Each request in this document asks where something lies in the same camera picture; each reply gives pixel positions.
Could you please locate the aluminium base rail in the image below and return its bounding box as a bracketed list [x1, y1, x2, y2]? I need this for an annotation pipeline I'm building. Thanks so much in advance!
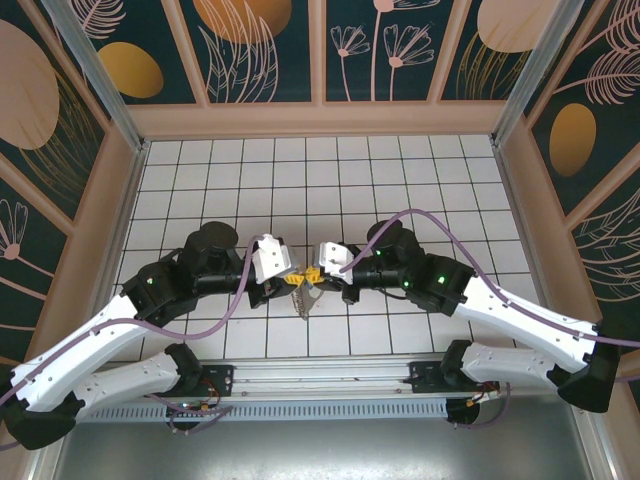
[199, 355, 451, 401]

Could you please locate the aluminium side rail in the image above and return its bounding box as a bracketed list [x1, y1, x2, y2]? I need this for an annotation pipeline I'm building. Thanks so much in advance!
[492, 139, 567, 351]
[88, 142, 150, 346]

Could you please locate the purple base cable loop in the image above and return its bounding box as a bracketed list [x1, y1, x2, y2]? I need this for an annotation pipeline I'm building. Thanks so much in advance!
[449, 382, 512, 431]
[149, 397, 240, 435]

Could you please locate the grey metal sheet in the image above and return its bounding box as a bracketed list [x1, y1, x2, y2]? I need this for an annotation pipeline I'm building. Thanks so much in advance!
[49, 414, 601, 480]

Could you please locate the aluminium corner post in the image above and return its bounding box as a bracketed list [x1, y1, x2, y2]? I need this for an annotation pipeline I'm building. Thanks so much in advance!
[490, 0, 587, 147]
[40, 0, 147, 152]

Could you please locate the red and yellow wire connector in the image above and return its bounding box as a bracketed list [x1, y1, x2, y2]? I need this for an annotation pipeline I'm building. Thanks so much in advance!
[198, 379, 224, 417]
[468, 382, 502, 407]

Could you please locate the grey slotted cable duct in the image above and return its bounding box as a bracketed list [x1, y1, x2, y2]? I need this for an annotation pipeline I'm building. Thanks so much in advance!
[79, 398, 449, 423]

